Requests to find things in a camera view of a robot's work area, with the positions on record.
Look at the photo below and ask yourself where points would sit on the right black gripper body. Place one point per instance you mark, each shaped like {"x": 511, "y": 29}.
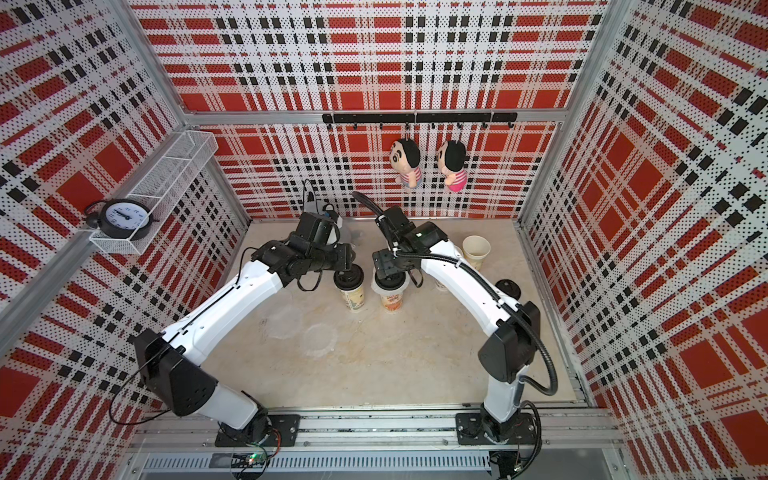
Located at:
{"x": 391, "y": 260}

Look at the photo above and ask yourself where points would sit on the black hook rail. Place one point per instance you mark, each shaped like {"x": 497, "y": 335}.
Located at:
{"x": 408, "y": 118}

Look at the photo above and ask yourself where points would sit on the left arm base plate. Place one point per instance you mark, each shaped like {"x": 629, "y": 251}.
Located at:
{"x": 263, "y": 430}

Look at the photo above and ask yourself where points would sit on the hanging doll pink dress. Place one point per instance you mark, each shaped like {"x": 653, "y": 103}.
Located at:
{"x": 451, "y": 160}

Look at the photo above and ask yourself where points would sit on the black wall clock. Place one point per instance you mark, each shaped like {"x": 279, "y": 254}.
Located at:
{"x": 119, "y": 219}

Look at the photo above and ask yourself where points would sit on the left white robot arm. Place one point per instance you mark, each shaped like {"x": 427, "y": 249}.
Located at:
{"x": 170, "y": 361}

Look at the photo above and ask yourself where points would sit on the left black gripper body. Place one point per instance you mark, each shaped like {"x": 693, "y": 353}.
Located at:
{"x": 328, "y": 258}

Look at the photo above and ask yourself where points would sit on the hanging doll blue shorts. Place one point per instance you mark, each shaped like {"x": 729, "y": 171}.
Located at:
{"x": 405, "y": 159}

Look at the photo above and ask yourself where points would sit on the white wire basket shelf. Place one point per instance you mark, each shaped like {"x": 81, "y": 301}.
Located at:
{"x": 162, "y": 187}

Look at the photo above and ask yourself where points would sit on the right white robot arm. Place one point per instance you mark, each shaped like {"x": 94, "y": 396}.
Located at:
{"x": 513, "y": 355}

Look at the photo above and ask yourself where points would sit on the paper milk tea cup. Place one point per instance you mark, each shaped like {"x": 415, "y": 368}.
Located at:
{"x": 354, "y": 298}

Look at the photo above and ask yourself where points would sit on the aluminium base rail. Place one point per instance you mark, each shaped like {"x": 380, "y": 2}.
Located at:
{"x": 566, "y": 442}

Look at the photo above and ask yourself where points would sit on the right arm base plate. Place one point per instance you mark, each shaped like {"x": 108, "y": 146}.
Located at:
{"x": 478, "y": 428}

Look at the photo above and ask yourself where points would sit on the black cup lid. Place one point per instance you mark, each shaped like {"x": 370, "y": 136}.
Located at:
{"x": 349, "y": 280}
{"x": 509, "y": 288}
{"x": 390, "y": 282}

